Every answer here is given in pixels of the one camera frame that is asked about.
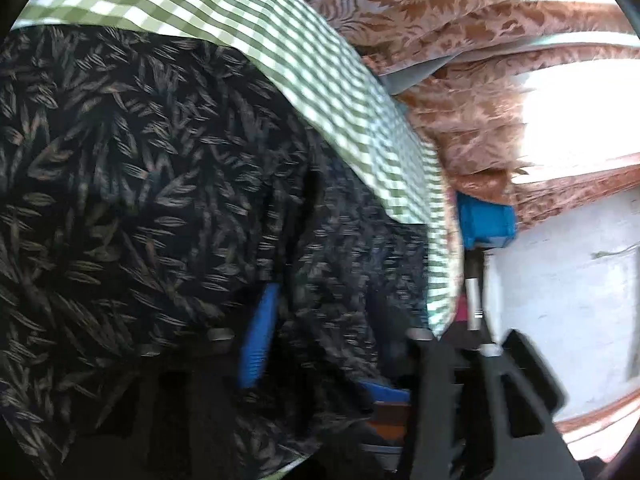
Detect brown floral curtain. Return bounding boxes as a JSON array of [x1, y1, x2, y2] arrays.
[[306, 0, 639, 229]]

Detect black leaf-print pants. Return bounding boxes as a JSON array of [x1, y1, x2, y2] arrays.
[[1, 25, 428, 479]]

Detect blue box under curtain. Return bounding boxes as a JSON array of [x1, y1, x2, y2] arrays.
[[457, 193, 516, 250]]

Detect green white checkered bedsheet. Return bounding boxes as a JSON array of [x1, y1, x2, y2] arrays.
[[15, 0, 458, 335]]

